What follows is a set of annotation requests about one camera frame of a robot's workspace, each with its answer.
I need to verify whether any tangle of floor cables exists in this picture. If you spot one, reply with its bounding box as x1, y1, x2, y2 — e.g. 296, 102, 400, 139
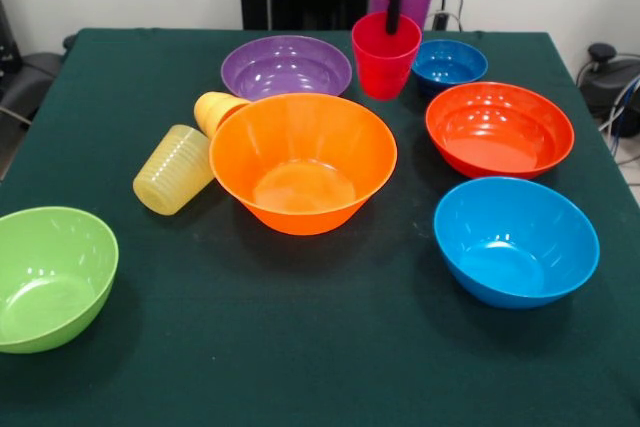
597, 74, 640, 166

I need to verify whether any light blue plastic bowl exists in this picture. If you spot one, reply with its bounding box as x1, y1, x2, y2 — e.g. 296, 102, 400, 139
433, 176, 601, 311

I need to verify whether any grey office chair base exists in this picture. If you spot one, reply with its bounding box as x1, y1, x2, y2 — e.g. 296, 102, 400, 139
0, 49, 51, 123

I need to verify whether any large orange plastic bowl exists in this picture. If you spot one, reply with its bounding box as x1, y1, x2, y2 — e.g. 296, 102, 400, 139
208, 92, 399, 236

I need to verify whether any purple plastic bowl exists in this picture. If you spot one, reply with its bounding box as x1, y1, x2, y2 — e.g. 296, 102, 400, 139
220, 35, 353, 102

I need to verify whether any dark green table cloth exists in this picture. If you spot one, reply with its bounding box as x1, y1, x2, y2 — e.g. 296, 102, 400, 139
0, 28, 640, 427

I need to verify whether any green plastic bowl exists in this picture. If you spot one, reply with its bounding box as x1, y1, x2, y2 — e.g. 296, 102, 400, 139
0, 205, 120, 355

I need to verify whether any small dark blue bowl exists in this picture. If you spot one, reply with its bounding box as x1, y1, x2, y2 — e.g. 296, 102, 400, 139
411, 39, 489, 98

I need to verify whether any pale yellow ribbed cup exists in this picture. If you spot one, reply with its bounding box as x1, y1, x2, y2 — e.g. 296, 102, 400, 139
132, 124, 217, 217

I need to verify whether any black office chair base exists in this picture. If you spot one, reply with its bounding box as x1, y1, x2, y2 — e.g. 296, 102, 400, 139
575, 42, 640, 118

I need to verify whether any yellow plastic cup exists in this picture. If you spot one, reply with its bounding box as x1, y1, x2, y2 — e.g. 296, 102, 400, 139
193, 91, 251, 141

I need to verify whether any red plastic bowl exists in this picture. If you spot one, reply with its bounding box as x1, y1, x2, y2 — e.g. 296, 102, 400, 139
425, 81, 576, 181

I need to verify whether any pink plastic cup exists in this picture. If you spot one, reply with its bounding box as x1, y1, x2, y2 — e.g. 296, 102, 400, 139
351, 11, 423, 101

